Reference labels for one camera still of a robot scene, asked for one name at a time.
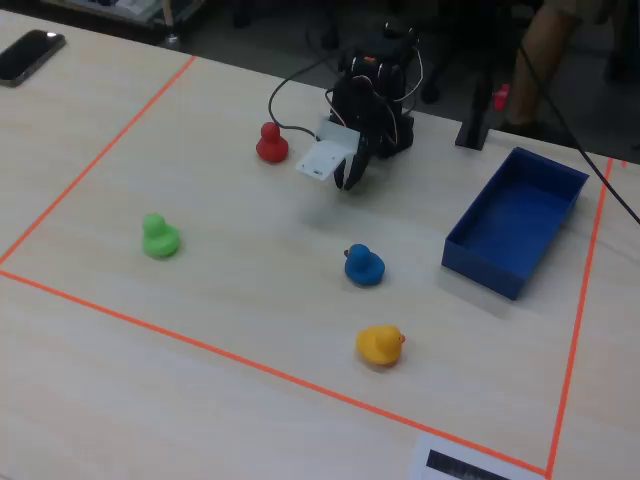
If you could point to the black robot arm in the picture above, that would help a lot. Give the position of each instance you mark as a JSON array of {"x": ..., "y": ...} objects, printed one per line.
[{"x": 385, "y": 55}]

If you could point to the blue plastic box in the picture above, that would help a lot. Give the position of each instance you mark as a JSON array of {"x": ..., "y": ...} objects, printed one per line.
[{"x": 505, "y": 235}]

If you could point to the green rubber duck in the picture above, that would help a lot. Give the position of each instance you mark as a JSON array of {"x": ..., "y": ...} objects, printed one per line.
[{"x": 160, "y": 240}]

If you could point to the red rubber duck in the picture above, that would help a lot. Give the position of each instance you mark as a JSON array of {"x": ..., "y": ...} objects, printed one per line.
[{"x": 271, "y": 147}]

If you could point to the white paper with black bar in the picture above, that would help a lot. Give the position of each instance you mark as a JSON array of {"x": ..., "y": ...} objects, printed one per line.
[{"x": 465, "y": 462}]

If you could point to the yellow rubber duck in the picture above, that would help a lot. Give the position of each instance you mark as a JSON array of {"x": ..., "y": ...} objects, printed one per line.
[{"x": 379, "y": 346}]

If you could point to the person's bare leg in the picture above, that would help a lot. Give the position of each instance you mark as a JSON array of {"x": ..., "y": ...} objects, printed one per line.
[{"x": 537, "y": 65}]

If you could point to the blue rubber duck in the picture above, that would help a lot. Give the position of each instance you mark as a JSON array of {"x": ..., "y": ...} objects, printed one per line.
[{"x": 364, "y": 267}]

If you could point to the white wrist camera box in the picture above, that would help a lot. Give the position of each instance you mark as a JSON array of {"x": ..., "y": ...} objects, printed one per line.
[{"x": 322, "y": 157}]

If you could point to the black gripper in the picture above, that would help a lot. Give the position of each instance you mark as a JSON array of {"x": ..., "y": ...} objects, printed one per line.
[{"x": 358, "y": 161}]

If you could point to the orange tape strip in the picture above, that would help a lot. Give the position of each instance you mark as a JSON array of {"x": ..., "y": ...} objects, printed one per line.
[
  {"x": 100, "y": 156},
  {"x": 583, "y": 305},
  {"x": 300, "y": 383}
]

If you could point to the metal shelf cart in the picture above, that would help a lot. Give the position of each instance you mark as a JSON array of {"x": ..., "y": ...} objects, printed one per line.
[{"x": 145, "y": 10}]

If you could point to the black smartphone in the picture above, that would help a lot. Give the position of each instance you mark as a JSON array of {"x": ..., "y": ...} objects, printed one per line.
[{"x": 30, "y": 57}]

